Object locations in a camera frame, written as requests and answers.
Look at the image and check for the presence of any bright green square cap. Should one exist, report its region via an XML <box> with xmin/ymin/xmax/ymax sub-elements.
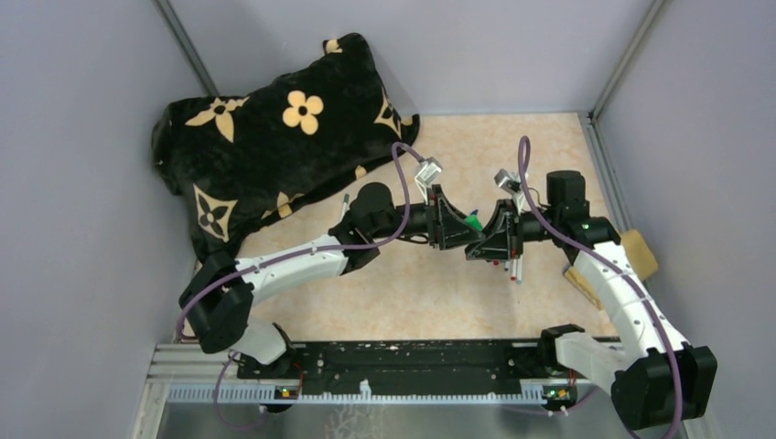
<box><xmin>465</xmin><ymin>213</ymin><xmax>483</xmax><ymax>231</ymax></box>

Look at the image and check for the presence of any white green-tip pen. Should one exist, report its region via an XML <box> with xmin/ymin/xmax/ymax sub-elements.
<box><xmin>339</xmin><ymin>193</ymin><xmax>350</xmax><ymax>220</ymax></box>

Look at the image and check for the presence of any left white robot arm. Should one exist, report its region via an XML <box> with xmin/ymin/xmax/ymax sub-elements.
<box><xmin>179</xmin><ymin>183</ymin><xmax>483</xmax><ymax>378</ymax></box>

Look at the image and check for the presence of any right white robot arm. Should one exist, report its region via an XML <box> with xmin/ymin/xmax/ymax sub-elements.
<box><xmin>466</xmin><ymin>169</ymin><xmax>717</xmax><ymax>431</ymax></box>

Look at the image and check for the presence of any white light-blue pen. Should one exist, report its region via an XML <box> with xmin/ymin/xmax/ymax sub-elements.
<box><xmin>516</xmin><ymin>258</ymin><xmax>523</xmax><ymax>284</ymax></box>

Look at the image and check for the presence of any black floral plush blanket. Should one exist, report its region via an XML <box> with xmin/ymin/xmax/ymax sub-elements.
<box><xmin>150</xmin><ymin>33</ymin><xmax>421</xmax><ymax>261</ymax></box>

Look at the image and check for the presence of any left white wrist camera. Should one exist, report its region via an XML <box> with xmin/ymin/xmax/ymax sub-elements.
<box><xmin>414</xmin><ymin>157</ymin><xmax>443</xmax><ymax>203</ymax></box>

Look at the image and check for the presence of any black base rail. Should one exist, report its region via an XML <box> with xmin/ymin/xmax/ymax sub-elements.
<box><xmin>237</xmin><ymin>338</ymin><xmax>584</xmax><ymax>399</ymax></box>

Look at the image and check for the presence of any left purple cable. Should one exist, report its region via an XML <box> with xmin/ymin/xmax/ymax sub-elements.
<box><xmin>176</xmin><ymin>141</ymin><xmax>426</xmax><ymax>433</ymax></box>

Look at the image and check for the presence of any grey cable duct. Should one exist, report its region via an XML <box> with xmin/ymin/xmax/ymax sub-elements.
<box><xmin>167</xmin><ymin>384</ymin><xmax>547</xmax><ymax>405</ymax></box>

